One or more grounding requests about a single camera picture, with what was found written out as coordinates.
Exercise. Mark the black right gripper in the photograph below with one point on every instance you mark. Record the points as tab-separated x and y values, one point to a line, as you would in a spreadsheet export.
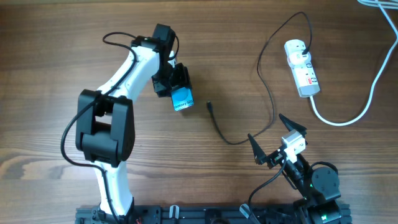
275	158

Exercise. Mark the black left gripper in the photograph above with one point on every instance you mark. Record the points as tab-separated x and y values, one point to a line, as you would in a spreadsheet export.
183	80

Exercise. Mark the teal screen smartphone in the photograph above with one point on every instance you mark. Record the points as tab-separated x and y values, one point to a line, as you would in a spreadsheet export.
182	98

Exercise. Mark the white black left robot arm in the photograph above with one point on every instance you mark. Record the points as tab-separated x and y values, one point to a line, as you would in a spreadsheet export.
105	129

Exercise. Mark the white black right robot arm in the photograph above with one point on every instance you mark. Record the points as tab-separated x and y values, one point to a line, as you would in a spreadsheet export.
317	183

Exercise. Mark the white power strip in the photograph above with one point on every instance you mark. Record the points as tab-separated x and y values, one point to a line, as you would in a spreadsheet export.
299	60

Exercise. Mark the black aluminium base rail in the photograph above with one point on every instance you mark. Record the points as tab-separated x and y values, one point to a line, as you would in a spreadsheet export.
278	213

